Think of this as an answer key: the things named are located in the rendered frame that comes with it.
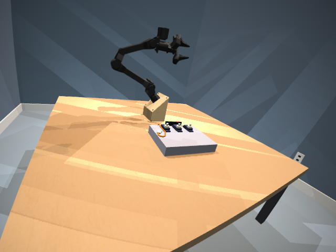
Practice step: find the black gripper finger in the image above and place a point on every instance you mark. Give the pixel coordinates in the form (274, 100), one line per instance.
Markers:
(183, 44)
(182, 57)

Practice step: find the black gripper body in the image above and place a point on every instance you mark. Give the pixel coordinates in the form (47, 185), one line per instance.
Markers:
(168, 50)

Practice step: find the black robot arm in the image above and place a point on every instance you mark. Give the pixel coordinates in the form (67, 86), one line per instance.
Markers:
(150, 43)

